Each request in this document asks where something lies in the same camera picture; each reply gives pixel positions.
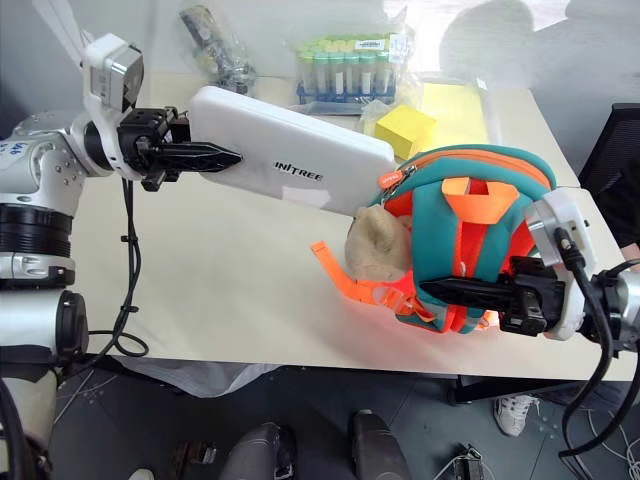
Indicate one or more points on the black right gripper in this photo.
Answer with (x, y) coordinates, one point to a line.
(532, 300)

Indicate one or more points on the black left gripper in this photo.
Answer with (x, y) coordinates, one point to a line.
(142, 125)

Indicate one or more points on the orange and teal backpack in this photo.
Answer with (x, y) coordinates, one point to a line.
(440, 225)

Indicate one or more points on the white rectangular box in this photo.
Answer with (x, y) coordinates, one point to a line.
(295, 145)

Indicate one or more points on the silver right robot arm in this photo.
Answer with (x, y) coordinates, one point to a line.
(617, 305)

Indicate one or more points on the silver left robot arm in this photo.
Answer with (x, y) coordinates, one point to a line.
(35, 200)

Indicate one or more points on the yellow cube box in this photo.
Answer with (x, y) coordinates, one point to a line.
(405, 131)

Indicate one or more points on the plastic bag with dark parts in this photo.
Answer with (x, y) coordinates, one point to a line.
(217, 47)

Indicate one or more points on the beige plush toy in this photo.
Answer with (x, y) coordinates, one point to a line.
(375, 245)

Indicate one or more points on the white sneaker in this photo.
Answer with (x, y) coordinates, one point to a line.
(515, 412)

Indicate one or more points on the bagged test tube rack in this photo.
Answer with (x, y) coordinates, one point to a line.
(350, 67)

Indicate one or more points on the dark rounded shape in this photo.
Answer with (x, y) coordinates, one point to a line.
(375, 445)
(262, 452)

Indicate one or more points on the yellow sheets in plastic bag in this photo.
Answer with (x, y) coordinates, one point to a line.
(457, 107)

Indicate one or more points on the white plastic sheet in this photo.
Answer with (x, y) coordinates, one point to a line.
(200, 375)

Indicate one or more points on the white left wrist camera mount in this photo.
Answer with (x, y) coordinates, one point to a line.
(107, 70)

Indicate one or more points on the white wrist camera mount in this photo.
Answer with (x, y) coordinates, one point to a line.
(570, 240)
(107, 70)

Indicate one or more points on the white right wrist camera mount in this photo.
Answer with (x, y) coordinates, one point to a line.
(570, 240)

